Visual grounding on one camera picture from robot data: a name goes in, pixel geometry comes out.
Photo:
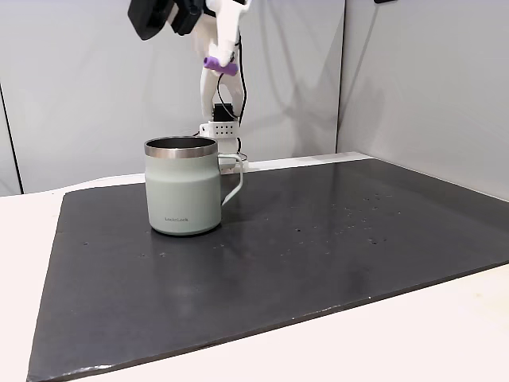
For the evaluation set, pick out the purple ribbed pen grip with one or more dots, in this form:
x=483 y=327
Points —
x=220 y=67

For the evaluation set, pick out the pale green steel mug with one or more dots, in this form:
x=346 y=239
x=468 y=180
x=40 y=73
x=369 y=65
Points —
x=183 y=191

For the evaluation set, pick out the black rubber mat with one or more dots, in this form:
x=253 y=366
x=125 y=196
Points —
x=278 y=258

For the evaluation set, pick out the black camera box with mount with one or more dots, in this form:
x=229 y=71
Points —
x=149 y=20

